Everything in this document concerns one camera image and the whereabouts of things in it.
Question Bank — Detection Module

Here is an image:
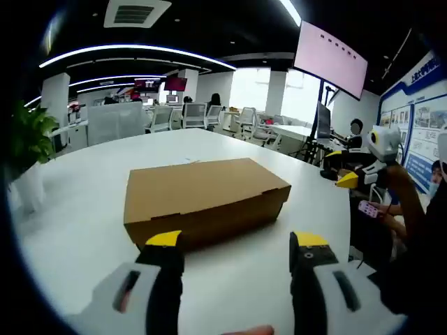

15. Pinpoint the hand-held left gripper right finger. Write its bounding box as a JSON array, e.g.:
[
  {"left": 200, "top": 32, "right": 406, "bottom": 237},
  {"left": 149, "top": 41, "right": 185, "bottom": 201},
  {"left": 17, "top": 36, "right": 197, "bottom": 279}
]
[{"left": 289, "top": 230, "right": 408, "bottom": 335}]

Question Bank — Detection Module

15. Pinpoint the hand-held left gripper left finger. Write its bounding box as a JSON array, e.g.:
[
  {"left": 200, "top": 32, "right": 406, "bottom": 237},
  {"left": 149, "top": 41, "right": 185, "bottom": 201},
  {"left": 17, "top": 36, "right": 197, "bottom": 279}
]
[{"left": 91, "top": 230, "right": 185, "bottom": 335}]

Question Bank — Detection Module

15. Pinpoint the brown cardboard shoe box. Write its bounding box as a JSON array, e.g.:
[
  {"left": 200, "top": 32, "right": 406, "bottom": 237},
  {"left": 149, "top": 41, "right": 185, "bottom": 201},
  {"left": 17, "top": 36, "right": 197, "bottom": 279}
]
[{"left": 124, "top": 157, "right": 293, "bottom": 253}]

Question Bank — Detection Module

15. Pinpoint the person's right hand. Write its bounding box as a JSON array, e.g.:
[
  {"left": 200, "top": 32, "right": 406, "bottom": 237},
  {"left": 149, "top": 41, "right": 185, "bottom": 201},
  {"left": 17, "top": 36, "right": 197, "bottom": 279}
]
[{"left": 382, "top": 163, "right": 416, "bottom": 196}]

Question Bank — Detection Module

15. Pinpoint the person's left hand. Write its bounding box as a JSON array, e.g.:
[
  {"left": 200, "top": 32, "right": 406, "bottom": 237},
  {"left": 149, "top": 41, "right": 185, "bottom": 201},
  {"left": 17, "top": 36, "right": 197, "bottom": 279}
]
[{"left": 228, "top": 325, "right": 276, "bottom": 335}]

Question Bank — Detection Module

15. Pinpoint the pink smartphone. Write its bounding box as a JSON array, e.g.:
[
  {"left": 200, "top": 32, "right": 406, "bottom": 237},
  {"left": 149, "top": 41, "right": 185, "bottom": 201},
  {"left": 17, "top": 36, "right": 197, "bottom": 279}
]
[{"left": 358, "top": 200, "right": 382, "bottom": 220}]

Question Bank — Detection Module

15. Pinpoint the white worn device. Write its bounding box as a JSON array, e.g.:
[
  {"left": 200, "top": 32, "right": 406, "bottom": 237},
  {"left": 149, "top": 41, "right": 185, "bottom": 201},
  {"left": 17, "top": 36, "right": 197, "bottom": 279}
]
[{"left": 436, "top": 128, "right": 447, "bottom": 165}]

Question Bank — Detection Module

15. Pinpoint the black display stand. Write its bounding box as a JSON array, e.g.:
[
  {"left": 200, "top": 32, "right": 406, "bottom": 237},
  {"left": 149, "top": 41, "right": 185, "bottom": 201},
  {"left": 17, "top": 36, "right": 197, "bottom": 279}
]
[{"left": 307, "top": 82, "right": 342, "bottom": 165}]

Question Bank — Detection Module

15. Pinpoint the large pink display screen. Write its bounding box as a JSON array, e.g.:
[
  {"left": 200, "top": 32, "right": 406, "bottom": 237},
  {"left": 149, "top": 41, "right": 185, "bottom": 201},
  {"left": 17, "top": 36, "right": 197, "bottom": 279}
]
[{"left": 293, "top": 20, "right": 369, "bottom": 102}]

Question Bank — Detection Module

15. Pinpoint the person's black shirt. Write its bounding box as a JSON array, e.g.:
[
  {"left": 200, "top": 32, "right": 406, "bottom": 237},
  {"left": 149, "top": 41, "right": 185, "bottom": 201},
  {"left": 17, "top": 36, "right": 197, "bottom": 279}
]
[{"left": 379, "top": 188, "right": 447, "bottom": 315}]

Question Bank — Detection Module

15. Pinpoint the row of white office chairs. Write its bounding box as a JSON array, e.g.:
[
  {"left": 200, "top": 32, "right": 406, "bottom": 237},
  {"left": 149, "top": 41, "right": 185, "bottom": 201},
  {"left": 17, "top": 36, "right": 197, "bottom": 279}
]
[{"left": 145, "top": 103, "right": 284, "bottom": 147}]

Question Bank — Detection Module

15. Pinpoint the white desk partition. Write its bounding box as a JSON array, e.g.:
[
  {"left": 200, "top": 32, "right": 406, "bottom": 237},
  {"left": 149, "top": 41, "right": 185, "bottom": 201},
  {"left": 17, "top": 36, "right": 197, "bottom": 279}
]
[{"left": 87, "top": 102, "right": 147, "bottom": 146}]

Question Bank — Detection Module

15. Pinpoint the green potted plant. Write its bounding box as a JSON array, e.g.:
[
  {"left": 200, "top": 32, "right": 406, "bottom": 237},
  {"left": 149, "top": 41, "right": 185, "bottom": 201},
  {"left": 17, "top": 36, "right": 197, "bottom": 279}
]
[{"left": 6, "top": 100, "right": 60, "bottom": 214}]

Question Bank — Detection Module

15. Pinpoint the thin ceiling light strip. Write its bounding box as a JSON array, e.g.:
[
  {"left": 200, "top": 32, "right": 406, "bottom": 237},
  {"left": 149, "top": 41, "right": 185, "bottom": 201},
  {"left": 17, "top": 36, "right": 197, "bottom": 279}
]
[{"left": 68, "top": 73, "right": 168, "bottom": 88}]

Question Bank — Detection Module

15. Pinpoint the curved ceiling light strip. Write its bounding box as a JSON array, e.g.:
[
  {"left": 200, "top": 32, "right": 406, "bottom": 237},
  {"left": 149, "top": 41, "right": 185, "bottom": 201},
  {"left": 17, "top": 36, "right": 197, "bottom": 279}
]
[{"left": 38, "top": 43, "right": 238, "bottom": 70}]

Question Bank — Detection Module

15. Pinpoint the ceiling air vent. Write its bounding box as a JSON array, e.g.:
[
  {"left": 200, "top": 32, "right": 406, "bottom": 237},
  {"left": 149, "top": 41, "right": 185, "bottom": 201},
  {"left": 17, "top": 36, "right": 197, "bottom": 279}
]
[{"left": 103, "top": 0, "right": 173, "bottom": 29}]

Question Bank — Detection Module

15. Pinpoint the blue white wall display board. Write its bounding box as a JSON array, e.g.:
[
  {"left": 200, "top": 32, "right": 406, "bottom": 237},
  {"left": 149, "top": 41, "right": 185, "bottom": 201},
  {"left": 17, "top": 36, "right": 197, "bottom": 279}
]
[{"left": 379, "top": 52, "right": 447, "bottom": 195}]

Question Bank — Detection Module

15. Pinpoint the red wall screen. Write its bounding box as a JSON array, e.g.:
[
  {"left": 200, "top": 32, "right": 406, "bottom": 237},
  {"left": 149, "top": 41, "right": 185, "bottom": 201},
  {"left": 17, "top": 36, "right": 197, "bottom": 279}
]
[{"left": 163, "top": 76, "right": 189, "bottom": 93}]

